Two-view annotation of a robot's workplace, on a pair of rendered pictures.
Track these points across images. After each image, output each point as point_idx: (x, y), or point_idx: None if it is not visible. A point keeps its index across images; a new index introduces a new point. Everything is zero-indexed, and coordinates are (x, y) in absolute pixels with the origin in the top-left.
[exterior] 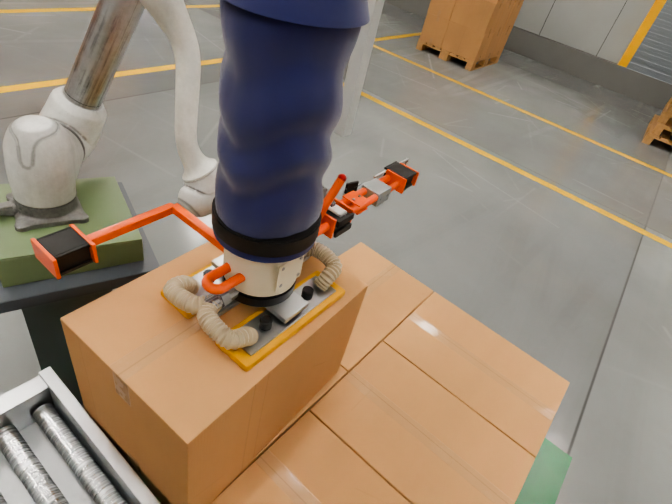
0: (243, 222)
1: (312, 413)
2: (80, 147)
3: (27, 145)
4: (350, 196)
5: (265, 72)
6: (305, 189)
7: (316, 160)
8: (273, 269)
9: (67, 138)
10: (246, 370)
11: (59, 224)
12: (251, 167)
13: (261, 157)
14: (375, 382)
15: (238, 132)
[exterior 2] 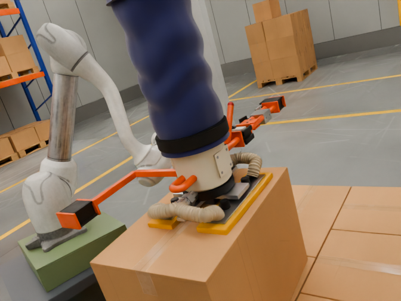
0: (176, 128)
1: (304, 294)
2: (67, 185)
3: (36, 188)
4: (244, 122)
5: (148, 24)
6: (203, 89)
7: (200, 65)
8: (211, 160)
9: (58, 178)
10: (225, 233)
11: (69, 238)
12: (165, 86)
13: (168, 76)
14: (342, 254)
15: (149, 68)
